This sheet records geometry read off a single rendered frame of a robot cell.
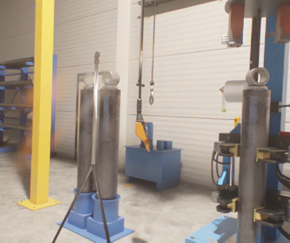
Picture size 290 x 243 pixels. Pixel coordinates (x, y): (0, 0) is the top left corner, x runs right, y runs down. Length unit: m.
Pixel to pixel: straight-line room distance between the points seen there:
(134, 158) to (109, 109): 2.22
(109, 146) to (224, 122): 2.46
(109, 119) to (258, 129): 1.36
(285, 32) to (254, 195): 1.33
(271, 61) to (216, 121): 2.13
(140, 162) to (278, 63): 2.81
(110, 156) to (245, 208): 1.31
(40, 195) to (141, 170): 1.71
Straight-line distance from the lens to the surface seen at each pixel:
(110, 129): 2.81
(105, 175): 2.88
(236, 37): 2.52
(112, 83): 2.87
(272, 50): 2.96
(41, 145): 3.85
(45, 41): 3.92
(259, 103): 2.43
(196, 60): 5.12
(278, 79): 2.90
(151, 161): 4.67
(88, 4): 7.42
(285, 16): 2.66
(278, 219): 2.51
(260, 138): 2.44
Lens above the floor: 1.26
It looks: 1 degrees down
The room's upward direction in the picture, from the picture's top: 2 degrees clockwise
